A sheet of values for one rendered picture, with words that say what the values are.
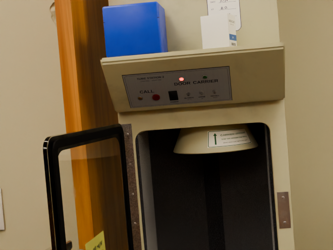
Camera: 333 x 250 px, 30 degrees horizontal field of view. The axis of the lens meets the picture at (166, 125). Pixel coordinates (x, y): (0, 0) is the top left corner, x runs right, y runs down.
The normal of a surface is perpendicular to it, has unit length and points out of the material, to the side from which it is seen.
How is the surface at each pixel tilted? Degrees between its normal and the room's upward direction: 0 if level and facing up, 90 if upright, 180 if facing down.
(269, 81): 135
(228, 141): 67
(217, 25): 90
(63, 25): 90
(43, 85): 90
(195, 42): 90
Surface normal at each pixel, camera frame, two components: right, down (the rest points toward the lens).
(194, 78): -0.03, 0.75
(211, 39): -0.36, 0.07
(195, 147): -0.51, -0.32
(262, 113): -0.11, 0.06
